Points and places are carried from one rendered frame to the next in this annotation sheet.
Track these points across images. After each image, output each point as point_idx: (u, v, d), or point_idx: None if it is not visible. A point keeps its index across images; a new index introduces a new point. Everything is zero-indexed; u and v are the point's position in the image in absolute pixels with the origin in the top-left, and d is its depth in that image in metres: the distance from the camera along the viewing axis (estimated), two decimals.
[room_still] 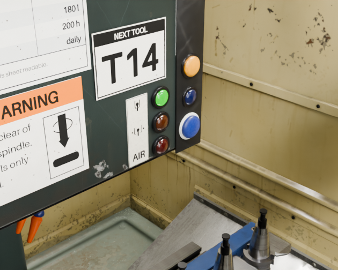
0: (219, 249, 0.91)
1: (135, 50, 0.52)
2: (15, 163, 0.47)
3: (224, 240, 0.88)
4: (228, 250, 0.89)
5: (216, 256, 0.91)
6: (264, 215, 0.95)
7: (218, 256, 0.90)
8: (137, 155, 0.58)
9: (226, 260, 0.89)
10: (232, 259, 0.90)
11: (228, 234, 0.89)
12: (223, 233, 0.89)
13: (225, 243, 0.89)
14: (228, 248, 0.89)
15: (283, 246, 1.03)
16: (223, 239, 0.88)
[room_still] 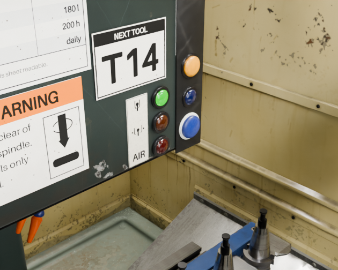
0: (219, 249, 0.91)
1: (135, 50, 0.52)
2: (15, 163, 0.47)
3: (224, 240, 0.88)
4: (228, 250, 0.89)
5: (216, 256, 0.91)
6: (264, 215, 0.95)
7: (218, 256, 0.90)
8: (137, 155, 0.58)
9: (226, 260, 0.89)
10: (232, 259, 0.90)
11: (228, 234, 0.89)
12: (223, 233, 0.89)
13: (225, 243, 0.89)
14: (228, 248, 0.89)
15: (283, 246, 1.03)
16: (223, 239, 0.88)
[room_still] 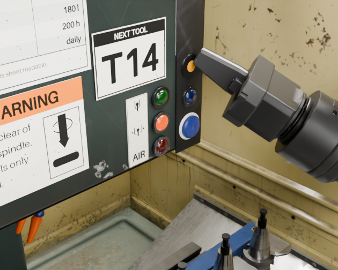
0: (219, 249, 0.91)
1: (135, 50, 0.52)
2: (15, 163, 0.47)
3: (224, 240, 0.88)
4: (228, 250, 0.89)
5: (216, 256, 0.91)
6: (264, 215, 0.95)
7: (218, 256, 0.90)
8: (137, 155, 0.58)
9: (226, 260, 0.89)
10: (232, 259, 0.90)
11: (228, 234, 0.89)
12: (223, 233, 0.89)
13: (225, 243, 0.89)
14: (228, 248, 0.89)
15: (283, 246, 1.03)
16: (223, 239, 0.88)
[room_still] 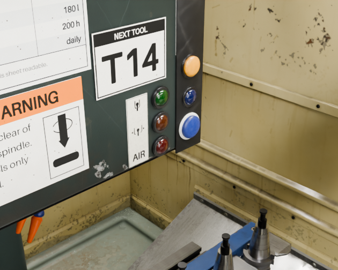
0: (219, 249, 0.91)
1: (135, 50, 0.52)
2: (15, 163, 0.47)
3: (224, 240, 0.88)
4: (228, 250, 0.89)
5: (216, 256, 0.91)
6: (264, 215, 0.95)
7: (218, 256, 0.90)
8: (137, 155, 0.58)
9: (226, 260, 0.89)
10: (232, 259, 0.90)
11: (228, 234, 0.89)
12: (223, 233, 0.89)
13: (225, 243, 0.89)
14: (228, 248, 0.89)
15: (283, 246, 1.03)
16: (223, 239, 0.88)
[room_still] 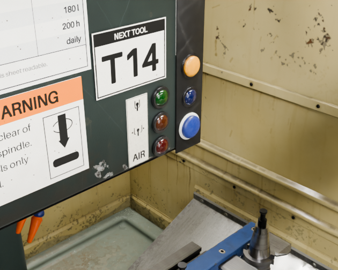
0: None
1: (135, 50, 0.52)
2: (15, 163, 0.47)
3: None
4: None
5: None
6: (264, 215, 0.95)
7: None
8: (137, 155, 0.58)
9: None
10: None
11: None
12: None
13: None
14: None
15: (283, 246, 1.03)
16: None
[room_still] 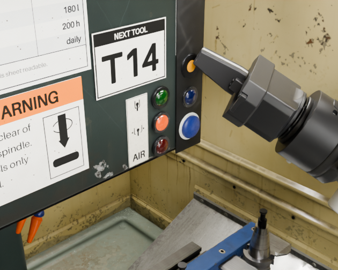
0: None
1: (135, 50, 0.52)
2: (15, 163, 0.47)
3: None
4: None
5: None
6: (264, 215, 0.95)
7: None
8: (137, 155, 0.58)
9: None
10: None
11: None
12: None
13: None
14: None
15: (283, 246, 1.03)
16: None
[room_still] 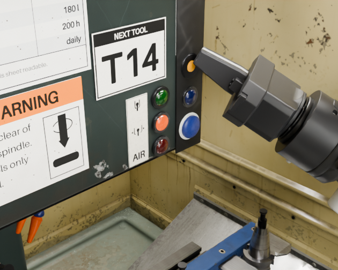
0: None
1: (135, 50, 0.52)
2: (15, 163, 0.47)
3: None
4: None
5: None
6: (264, 215, 0.95)
7: None
8: (137, 155, 0.58)
9: None
10: None
11: None
12: (10, 264, 0.59)
13: None
14: None
15: (283, 246, 1.03)
16: None
